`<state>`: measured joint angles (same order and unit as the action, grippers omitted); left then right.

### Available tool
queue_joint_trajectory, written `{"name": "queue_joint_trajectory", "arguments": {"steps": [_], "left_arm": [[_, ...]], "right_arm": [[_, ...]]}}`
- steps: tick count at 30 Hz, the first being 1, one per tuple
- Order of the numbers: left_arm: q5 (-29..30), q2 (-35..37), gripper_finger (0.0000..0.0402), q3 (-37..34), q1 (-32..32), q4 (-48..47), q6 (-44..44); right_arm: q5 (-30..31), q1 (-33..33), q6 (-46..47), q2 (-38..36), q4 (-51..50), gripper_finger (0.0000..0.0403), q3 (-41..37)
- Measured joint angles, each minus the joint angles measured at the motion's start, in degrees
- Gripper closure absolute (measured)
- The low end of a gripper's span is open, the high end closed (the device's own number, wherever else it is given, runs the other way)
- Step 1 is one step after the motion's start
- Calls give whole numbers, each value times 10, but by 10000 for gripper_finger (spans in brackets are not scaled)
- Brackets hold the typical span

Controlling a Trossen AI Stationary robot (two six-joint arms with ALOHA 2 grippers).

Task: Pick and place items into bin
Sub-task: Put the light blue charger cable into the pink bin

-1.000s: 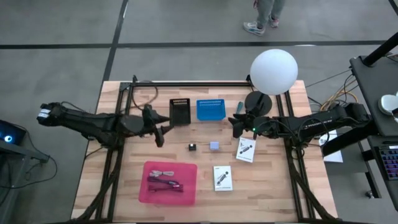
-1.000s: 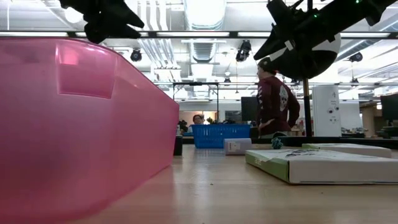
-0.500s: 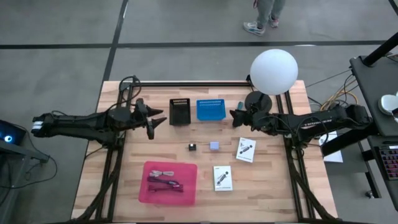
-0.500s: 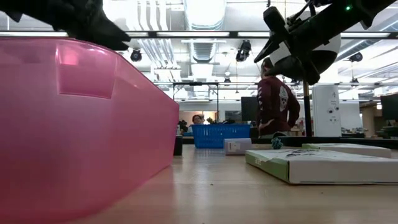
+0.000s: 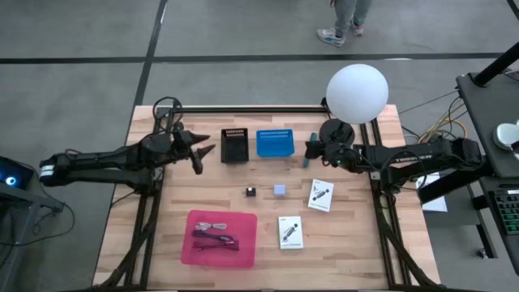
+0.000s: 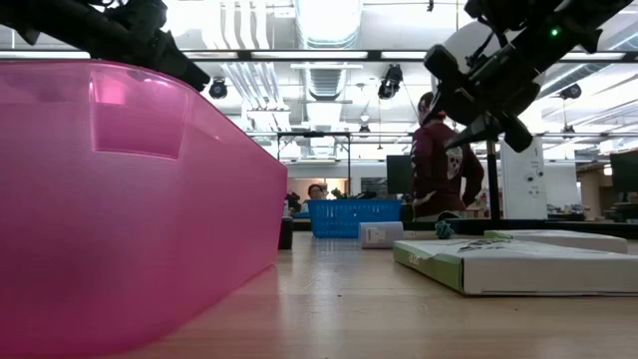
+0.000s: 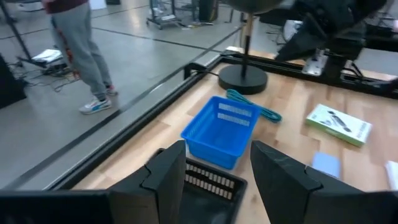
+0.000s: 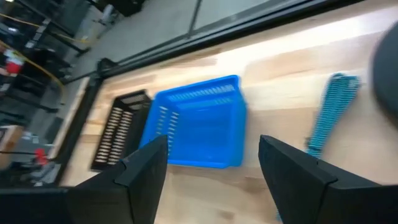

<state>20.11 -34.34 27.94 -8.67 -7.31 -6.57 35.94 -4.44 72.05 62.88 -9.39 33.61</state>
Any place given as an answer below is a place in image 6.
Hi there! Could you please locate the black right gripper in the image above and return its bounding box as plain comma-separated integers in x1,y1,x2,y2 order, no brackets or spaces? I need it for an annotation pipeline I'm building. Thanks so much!
423,43,544,154

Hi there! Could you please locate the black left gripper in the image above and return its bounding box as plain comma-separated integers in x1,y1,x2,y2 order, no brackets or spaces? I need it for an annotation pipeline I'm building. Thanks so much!
99,0,211,94

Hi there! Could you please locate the white green-edged product box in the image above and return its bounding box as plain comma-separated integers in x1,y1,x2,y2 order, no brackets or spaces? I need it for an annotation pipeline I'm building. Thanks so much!
482,228,629,254
392,237,638,297

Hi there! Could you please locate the small lavender box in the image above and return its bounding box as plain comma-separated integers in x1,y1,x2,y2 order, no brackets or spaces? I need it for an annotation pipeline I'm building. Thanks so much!
358,220,405,250

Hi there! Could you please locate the translucent pink plastic bin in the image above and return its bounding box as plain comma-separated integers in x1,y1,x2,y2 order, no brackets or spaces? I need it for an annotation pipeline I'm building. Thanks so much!
0,59,289,358

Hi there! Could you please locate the white globe table lamp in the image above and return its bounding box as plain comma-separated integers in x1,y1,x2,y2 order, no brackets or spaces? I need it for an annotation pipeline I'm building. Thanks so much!
441,19,548,235

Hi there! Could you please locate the white cabinet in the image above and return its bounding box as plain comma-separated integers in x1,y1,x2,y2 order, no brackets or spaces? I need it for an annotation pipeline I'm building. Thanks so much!
499,139,548,220

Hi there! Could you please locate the person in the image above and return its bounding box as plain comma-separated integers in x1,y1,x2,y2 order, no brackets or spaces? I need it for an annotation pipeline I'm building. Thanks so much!
298,182,328,215
409,91,485,223

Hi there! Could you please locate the black computer monitor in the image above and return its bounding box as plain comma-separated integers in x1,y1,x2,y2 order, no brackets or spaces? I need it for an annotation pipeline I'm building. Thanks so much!
386,154,415,195
610,149,638,194

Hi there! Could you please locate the black overhead beam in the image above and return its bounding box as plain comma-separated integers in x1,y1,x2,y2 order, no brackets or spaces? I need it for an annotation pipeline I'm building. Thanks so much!
0,48,638,64

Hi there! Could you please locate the blue plastic mesh basket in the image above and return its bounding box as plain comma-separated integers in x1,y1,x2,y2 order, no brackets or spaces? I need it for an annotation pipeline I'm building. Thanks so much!
307,197,403,239

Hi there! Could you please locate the black aluminium table frame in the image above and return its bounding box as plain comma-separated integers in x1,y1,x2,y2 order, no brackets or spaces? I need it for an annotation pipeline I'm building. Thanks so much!
292,217,638,240

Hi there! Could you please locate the black background rig frame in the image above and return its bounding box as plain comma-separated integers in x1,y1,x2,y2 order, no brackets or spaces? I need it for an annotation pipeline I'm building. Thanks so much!
276,130,353,198

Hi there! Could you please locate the silver ceiling air duct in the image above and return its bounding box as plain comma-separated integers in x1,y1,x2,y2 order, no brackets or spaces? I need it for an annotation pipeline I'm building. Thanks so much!
293,0,365,101

